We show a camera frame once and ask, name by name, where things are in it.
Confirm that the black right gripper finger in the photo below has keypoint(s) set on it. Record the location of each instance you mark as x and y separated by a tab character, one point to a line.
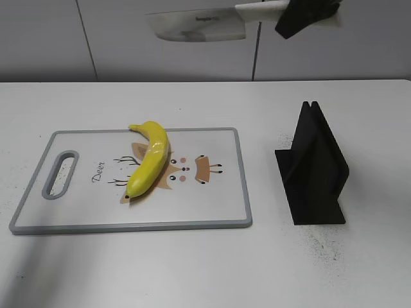
300	14

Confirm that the white grey-rimmed cutting board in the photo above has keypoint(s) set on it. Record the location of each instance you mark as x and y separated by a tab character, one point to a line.
79	185

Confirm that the white-handled cleaver knife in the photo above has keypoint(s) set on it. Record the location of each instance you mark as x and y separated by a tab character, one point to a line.
218	24

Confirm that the yellow plastic banana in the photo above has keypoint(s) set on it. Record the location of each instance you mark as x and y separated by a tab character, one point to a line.
154	159

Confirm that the black knife stand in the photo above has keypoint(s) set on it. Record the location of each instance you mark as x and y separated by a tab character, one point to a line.
313	170

